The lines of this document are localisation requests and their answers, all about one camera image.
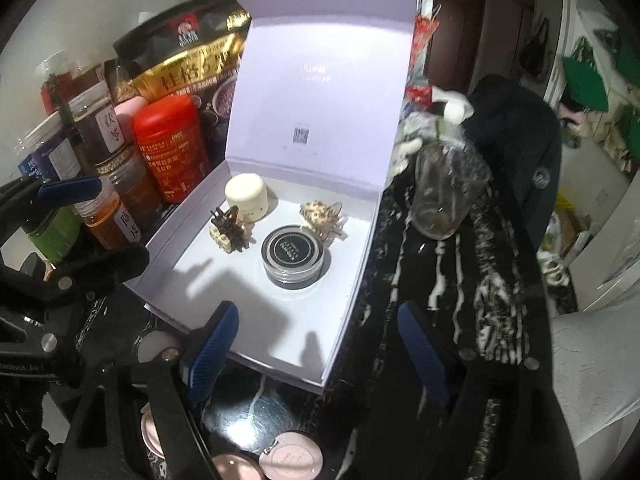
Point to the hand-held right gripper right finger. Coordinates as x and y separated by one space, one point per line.
425 355

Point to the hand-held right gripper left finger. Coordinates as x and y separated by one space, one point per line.
212 355

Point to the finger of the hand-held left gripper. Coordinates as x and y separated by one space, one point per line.
67 192
110 267

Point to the dark floral hair claw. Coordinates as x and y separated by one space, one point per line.
230 232

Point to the black lid clear jar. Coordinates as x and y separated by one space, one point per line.
292 255

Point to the cream white jar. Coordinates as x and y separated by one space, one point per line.
245 192

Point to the clear floral hair claw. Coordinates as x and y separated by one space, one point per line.
320 220

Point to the white gift box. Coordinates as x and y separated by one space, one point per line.
320 110

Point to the blue label jar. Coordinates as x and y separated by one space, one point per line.
50 160

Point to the orange contents jar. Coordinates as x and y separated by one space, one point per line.
112 225

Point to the green label jar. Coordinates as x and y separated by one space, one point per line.
55 235

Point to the brown contents jar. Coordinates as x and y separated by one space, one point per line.
135 185

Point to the white label dark jar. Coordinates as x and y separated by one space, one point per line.
102 130

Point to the pink bottle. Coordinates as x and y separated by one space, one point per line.
129 110

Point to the clear jar of red berries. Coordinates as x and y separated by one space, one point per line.
55 87

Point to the red tin can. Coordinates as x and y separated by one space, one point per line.
172 150

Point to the dark contents jar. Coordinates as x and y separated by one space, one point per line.
95 80

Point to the white round object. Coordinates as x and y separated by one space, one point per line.
552 270

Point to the clear glass cup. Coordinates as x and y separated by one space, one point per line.
450 195

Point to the white leaf pattern sheet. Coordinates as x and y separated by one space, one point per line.
600 375

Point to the black and gold oat bag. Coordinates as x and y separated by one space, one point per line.
190 55

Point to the cardboard box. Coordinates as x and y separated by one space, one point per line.
572 232

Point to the white plush toy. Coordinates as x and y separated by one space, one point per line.
406 152

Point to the dark jacket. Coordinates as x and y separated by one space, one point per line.
520 160

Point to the small red packet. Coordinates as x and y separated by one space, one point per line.
419 96

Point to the red patterned packet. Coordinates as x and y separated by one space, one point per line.
425 40

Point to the large green tote bag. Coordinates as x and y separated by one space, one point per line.
585 77

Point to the brown door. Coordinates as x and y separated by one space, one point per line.
455 35

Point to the dark hanging bag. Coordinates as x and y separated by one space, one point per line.
536 50

